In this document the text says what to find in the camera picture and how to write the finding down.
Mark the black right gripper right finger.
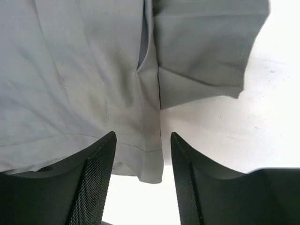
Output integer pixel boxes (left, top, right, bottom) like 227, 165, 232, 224
170, 132, 300, 225

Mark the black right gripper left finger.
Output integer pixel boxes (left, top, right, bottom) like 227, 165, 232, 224
0, 132, 117, 225

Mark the grey pleated skirt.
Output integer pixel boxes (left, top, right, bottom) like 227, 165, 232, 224
0, 0, 270, 183

